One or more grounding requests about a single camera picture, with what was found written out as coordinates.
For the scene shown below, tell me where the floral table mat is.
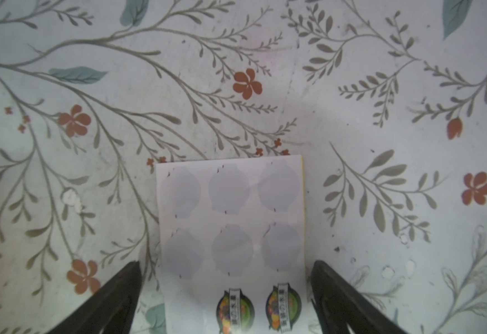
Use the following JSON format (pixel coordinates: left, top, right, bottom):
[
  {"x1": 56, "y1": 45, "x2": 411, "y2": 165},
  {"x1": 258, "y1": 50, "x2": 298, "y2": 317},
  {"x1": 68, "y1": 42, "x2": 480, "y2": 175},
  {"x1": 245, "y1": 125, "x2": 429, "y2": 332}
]
[{"x1": 0, "y1": 1, "x2": 487, "y2": 333}]

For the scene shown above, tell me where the white sticker label sheet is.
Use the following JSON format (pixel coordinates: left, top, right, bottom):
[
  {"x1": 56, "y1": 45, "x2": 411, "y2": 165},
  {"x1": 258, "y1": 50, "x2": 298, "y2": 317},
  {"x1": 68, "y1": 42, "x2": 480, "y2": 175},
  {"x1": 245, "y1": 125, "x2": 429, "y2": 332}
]
[{"x1": 155, "y1": 155, "x2": 309, "y2": 333}]

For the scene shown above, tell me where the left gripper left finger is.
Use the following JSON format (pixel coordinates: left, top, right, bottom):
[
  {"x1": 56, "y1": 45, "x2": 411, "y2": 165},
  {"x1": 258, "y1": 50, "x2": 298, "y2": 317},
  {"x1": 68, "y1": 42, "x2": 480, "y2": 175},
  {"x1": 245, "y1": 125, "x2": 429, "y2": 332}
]
[{"x1": 48, "y1": 261, "x2": 142, "y2": 334}]

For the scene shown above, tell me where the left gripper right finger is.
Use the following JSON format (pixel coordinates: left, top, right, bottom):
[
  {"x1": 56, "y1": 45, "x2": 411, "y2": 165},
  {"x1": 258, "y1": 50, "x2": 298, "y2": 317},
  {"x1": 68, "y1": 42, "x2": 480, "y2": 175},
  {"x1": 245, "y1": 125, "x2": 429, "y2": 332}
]
[{"x1": 310, "y1": 260, "x2": 405, "y2": 334}]

